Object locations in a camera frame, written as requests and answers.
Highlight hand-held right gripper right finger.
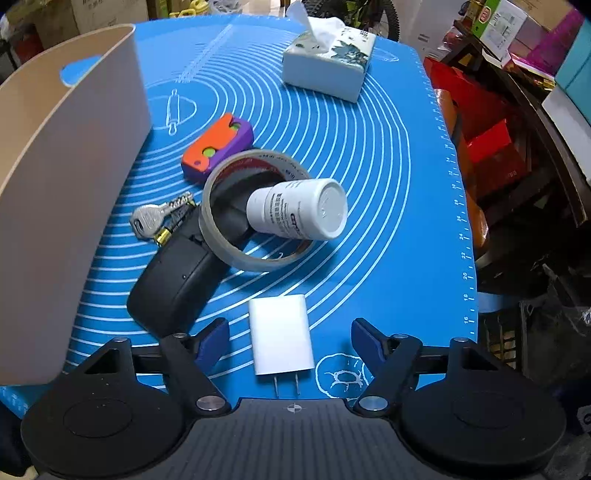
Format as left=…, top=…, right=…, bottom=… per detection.
left=351, top=318, right=509, bottom=415

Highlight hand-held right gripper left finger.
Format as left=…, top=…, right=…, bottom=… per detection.
left=74, top=318, right=232, bottom=416

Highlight black handheld device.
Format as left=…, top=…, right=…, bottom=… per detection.
left=127, top=168, right=282, bottom=337

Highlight clear tape roll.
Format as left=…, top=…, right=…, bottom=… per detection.
left=198, top=148, right=319, bottom=272

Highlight white pill bottle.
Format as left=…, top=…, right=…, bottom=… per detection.
left=246, top=178, right=348, bottom=241

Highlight beige plastic storage bin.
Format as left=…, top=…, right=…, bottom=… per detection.
left=0, top=24, right=153, bottom=386

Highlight gold black battery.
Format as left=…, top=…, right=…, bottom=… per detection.
left=154, top=217, right=190, bottom=246

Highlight black plastic crate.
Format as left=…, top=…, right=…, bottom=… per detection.
left=480, top=300, right=591, bottom=370

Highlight silver keys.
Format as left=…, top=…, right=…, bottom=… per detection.
left=130, top=191, right=195, bottom=240

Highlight blue silicone baking mat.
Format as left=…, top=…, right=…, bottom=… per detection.
left=0, top=14, right=481, bottom=418

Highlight orange purple toy knife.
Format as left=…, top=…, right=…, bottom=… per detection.
left=181, top=114, right=254, bottom=182

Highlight red box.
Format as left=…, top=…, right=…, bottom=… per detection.
left=466, top=120, right=522, bottom=185

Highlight white tissue box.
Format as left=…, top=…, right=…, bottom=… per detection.
left=281, top=0, right=377, bottom=103

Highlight dark wooden side table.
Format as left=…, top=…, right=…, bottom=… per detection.
left=443, top=41, right=591, bottom=227

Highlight bicycle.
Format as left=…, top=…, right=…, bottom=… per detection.
left=305, top=0, right=400, bottom=40

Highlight green white carton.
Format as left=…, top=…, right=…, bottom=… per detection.
left=480, top=0, right=528, bottom=65

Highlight teal box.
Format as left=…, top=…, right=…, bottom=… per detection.
left=554, top=46, right=591, bottom=97

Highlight large wrapped cardboard box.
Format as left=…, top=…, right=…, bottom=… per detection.
left=69, top=0, right=153, bottom=28

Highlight pink purple box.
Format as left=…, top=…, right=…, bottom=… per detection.
left=526, top=9, right=585, bottom=77

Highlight white wall charger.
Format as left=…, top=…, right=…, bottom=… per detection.
left=248, top=293, right=316, bottom=398

